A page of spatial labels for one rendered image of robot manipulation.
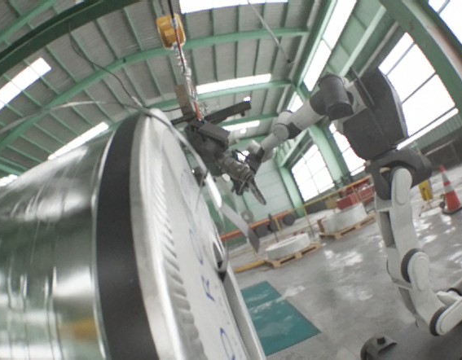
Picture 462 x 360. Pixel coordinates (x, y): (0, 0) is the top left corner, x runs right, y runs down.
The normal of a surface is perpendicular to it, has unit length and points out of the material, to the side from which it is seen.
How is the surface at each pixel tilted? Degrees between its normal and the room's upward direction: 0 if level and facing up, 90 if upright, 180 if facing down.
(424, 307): 90
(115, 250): 63
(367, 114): 101
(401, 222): 115
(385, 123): 90
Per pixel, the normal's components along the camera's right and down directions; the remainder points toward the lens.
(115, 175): -0.18, -0.69
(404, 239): -0.07, -0.20
